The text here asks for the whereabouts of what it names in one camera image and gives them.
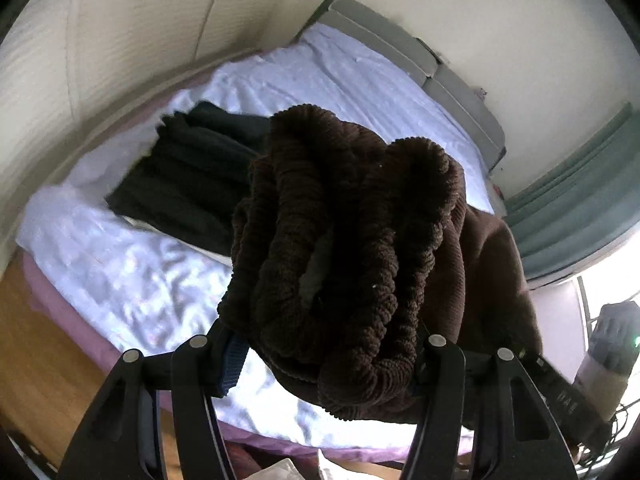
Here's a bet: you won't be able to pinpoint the black cable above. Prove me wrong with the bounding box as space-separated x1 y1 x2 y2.
575 400 637 467

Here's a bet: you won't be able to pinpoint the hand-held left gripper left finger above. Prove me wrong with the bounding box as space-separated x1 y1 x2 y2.
59 317 247 480

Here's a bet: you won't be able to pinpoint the brown pants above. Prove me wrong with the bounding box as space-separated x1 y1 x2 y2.
217 103 547 429

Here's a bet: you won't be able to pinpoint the white wardrobe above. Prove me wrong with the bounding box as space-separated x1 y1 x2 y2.
0 0 302 263

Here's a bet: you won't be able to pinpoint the teal curtain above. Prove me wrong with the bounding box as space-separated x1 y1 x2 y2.
502 102 640 282

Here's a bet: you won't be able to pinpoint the purple bed skirt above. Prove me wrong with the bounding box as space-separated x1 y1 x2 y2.
20 247 476 463

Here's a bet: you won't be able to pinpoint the bed with blue sheet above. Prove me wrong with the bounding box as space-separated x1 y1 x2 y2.
15 22 507 450

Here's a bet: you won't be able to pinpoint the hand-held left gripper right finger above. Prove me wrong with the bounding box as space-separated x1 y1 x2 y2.
399 334 579 480

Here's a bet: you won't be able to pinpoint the barred window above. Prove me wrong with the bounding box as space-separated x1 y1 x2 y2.
574 240 640 333

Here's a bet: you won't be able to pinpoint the stack of dark folded clothes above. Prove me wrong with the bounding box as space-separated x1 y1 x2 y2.
104 100 274 257

